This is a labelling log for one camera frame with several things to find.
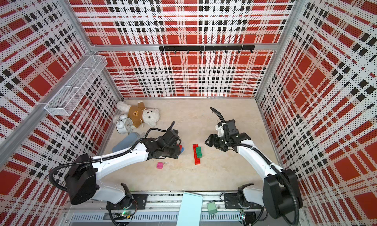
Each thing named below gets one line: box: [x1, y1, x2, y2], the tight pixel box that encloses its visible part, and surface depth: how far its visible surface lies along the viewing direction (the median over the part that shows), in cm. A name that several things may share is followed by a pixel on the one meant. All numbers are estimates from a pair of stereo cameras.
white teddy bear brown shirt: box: [116, 101, 161, 129], surface depth 103 cm
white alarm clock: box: [115, 113, 134, 135], surface depth 95 cm
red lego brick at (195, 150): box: [192, 143, 199, 156], surface depth 94 cm
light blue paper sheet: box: [176, 191, 204, 226], surface depth 71 cm
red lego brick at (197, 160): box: [193, 153, 201, 165], surface depth 88 cm
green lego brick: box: [196, 146, 203, 159], surface depth 90 cm
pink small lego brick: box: [156, 162, 164, 170], surface depth 87 cm
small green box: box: [206, 201, 217, 215], surface depth 73 cm
